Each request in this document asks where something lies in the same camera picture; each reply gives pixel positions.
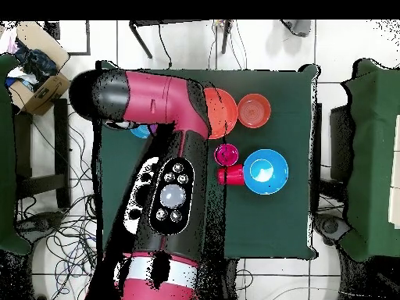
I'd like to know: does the pink plastic cup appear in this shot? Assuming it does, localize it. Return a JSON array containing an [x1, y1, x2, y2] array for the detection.
[[213, 143, 240, 167]]

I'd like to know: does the red plastic cup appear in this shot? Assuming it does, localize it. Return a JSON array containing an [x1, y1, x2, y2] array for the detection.
[[217, 164, 245, 187]]

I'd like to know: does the large orange plastic bowl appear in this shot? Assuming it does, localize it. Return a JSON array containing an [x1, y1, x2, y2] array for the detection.
[[203, 87, 239, 141]]

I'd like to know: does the small blue flat-bottomed bowl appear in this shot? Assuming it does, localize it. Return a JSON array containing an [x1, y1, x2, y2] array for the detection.
[[130, 123, 152, 140]]

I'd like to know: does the large blue plastic bowl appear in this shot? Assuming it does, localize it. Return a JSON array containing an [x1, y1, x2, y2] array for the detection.
[[242, 148, 289, 195]]

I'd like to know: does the small orange flat-bottomed bowl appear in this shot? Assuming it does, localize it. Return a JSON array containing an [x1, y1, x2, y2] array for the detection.
[[237, 93, 272, 130]]

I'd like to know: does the dark green tablecloth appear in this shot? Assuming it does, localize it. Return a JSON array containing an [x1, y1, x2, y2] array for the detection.
[[95, 59, 320, 259]]

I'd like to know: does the black stand base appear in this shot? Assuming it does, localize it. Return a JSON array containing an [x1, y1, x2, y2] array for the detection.
[[312, 212, 352, 248], [15, 210, 65, 243]]

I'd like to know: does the cardboard box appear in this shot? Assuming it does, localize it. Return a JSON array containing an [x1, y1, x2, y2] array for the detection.
[[5, 21, 72, 117]]

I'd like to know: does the green cloth covered table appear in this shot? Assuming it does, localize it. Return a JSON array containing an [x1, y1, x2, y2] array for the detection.
[[0, 53, 32, 256], [338, 58, 400, 263]]

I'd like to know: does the dark clothes bundle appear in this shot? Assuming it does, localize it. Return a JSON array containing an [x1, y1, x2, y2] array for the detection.
[[10, 40, 59, 91]]

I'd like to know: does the beige board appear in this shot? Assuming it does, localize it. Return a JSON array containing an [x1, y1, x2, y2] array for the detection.
[[387, 113, 400, 230]]

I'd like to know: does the black box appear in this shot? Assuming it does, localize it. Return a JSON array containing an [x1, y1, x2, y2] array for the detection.
[[44, 20, 61, 41]]

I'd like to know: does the black cable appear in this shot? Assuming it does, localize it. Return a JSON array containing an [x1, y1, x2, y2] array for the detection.
[[157, 23, 173, 69]]

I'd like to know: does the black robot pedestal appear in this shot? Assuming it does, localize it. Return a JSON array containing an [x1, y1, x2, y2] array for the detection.
[[199, 257, 240, 300]]

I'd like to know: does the black metal table frame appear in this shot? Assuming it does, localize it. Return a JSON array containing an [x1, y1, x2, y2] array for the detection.
[[128, 20, 234, 60]]

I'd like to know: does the black bench frame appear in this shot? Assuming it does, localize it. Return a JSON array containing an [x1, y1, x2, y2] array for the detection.
[[13, 98, 72, 209]]

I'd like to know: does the tangle of black cables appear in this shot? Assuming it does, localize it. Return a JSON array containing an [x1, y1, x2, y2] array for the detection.
[[15, 80, 104, 300]]

